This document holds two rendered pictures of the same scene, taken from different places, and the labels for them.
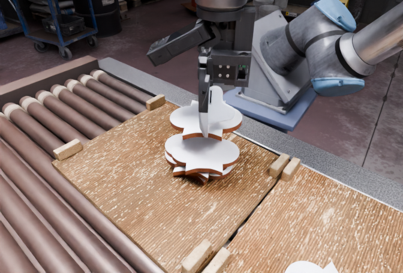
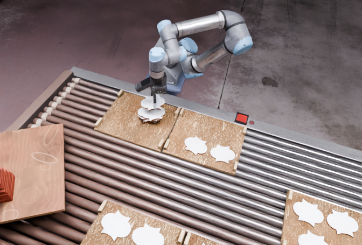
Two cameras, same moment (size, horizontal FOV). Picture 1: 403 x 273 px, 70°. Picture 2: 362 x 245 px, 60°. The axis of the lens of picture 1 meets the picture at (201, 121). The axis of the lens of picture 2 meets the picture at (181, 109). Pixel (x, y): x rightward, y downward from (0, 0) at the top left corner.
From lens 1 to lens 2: 127 cm
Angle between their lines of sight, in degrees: 21
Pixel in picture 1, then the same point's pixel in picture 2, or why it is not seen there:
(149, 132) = (124, 108)
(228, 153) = (161, 111)
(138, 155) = (125, 118)
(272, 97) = (168, 78)
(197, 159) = (152, 116)
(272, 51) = not seen: hidden behind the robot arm
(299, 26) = not seen: hidden behind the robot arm
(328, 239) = (195, 130)
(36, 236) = (107, 152)
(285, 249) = (183, 136)
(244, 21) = (164, 78)
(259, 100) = not seen: hidden behind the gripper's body
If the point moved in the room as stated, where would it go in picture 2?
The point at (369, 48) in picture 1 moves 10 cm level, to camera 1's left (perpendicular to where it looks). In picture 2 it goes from (201, 64) to (186, 67)
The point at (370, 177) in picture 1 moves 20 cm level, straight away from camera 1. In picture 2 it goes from (208, 108) to (216, 89)
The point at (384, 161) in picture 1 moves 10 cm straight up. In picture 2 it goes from (234, 86) to (236, 79)
